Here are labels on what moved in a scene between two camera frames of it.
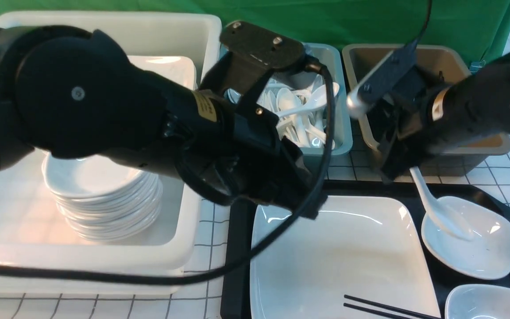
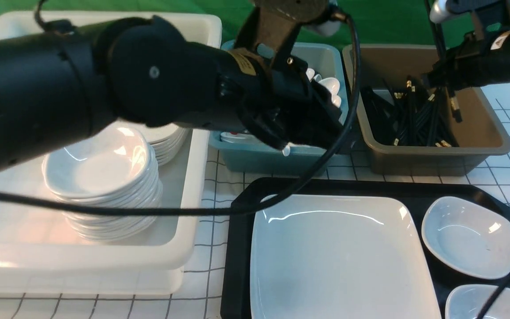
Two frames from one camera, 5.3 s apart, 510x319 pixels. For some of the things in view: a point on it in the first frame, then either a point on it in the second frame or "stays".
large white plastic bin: x=16 y=220 stays
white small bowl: x=473 y=301 stays
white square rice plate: x=368 y=248 stays
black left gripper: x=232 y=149 to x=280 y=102
